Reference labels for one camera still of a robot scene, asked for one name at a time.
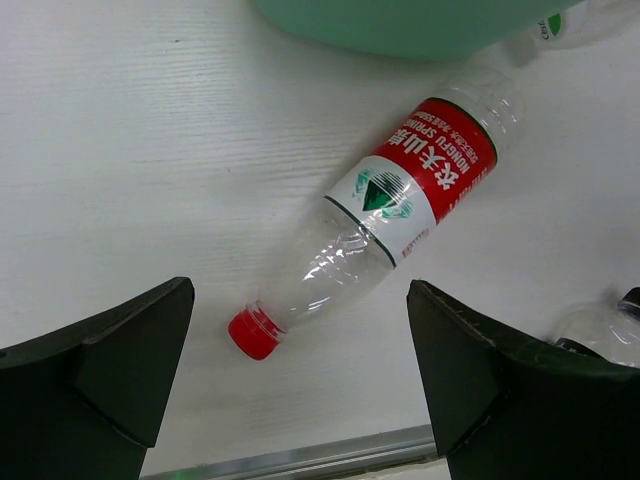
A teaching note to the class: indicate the black label small bottle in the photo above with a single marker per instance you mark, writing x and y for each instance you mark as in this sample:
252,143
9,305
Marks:
602,330

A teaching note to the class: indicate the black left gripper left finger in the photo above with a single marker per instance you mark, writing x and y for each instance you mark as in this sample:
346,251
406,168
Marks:
87,401

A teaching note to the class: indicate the red label water bottle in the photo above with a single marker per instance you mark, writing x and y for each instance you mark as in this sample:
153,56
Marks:
372,219

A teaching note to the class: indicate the green label clear bottle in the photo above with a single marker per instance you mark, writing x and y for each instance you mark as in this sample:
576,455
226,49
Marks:
580,25

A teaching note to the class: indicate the green plastic bin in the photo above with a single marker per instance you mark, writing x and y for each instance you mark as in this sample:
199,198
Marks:
436,30

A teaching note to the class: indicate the aluminium table edge rail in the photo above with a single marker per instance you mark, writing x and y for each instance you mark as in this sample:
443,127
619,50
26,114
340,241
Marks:
333,460

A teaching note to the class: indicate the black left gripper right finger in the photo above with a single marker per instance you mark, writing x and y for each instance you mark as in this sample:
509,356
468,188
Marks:
506,405

